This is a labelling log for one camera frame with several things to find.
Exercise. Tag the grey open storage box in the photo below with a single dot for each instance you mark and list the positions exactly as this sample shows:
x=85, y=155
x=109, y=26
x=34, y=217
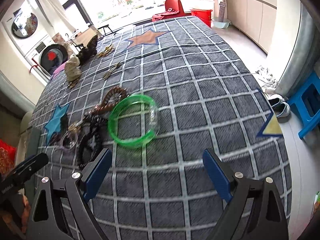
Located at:
x=27, y=146

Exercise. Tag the beige low cabinet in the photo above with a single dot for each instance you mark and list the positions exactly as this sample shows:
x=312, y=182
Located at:
x=255, y=18

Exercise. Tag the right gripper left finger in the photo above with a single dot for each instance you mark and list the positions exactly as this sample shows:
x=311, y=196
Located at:
x=81, y=188

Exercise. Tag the dark patterned scrunchie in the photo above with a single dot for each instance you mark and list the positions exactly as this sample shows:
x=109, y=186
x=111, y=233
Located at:
x=90, y=50

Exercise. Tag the green plastic bangle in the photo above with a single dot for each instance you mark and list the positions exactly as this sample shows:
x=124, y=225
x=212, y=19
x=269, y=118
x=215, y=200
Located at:
x=133, y=123

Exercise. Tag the white slippers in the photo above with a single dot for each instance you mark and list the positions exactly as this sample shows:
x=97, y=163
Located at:
x=280, y=107

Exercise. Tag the red plastic bucket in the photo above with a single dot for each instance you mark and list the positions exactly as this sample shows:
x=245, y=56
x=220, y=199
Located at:
x=204, y=15

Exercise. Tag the black hair claw clip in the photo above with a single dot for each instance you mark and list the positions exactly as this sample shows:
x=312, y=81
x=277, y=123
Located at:
x=63, y=124

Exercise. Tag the wooden folding chair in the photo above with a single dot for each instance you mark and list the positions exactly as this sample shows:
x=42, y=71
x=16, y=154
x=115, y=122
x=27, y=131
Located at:
x=83, y=37

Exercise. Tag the light blue basin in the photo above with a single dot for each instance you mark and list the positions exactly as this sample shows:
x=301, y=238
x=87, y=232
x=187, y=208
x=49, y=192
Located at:
x=224, y=24

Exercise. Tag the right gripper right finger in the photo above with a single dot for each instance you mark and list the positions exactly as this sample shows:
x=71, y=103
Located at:
x=234, y=189

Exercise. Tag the cream polka dot scrunchie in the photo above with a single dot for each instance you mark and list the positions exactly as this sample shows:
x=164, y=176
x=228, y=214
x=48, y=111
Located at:
x=72, y=70

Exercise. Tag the gold hair clip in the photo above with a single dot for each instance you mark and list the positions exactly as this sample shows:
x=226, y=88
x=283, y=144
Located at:
x=111, y=70

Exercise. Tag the beige leather armchair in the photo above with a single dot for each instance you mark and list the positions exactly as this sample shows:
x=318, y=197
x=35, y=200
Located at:
x=25, y=122

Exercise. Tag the white washing machine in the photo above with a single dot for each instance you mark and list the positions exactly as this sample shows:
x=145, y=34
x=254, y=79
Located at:
x=32, y=35

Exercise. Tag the grey plaid bedspread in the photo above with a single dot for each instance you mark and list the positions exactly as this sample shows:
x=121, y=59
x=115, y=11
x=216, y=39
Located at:
x=207, y=99

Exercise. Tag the red embroidered cushion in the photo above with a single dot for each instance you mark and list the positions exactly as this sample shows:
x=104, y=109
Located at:
x=7, y=158

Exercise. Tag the red handled mop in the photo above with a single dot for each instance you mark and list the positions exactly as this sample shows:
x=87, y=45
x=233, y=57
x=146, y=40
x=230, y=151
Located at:
x=39, y=68

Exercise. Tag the blue plastic stool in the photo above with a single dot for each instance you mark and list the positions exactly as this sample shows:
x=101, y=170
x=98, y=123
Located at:
x=305, y=103

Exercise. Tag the red plastic chair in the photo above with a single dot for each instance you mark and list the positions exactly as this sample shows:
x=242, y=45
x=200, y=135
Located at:
x=173, y=9

